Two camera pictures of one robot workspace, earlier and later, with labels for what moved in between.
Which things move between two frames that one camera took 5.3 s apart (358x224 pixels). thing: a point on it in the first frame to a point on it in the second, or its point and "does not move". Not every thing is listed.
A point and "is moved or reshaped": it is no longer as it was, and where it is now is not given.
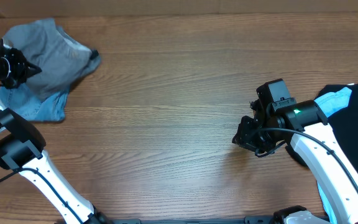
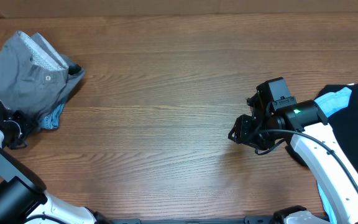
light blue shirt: [329, 104] does not move
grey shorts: [59, 58] is moved or reshaped
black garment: [357, 127] does not move
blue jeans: [20, 100] to [51, 121]
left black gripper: [23, 72] to [30, 125]
